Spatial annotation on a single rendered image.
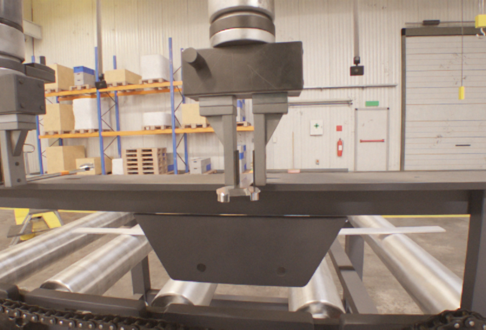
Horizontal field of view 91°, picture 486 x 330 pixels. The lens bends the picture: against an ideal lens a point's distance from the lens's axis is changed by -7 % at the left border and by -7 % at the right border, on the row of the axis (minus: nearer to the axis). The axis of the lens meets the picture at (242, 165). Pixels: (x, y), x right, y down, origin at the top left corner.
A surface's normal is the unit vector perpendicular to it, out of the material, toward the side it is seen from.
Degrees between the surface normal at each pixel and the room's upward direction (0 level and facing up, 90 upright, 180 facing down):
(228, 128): 90
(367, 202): 90
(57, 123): 90
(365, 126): 90
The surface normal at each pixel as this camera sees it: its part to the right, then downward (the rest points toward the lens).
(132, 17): -0.14, 0.11
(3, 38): 0.89, 0.02
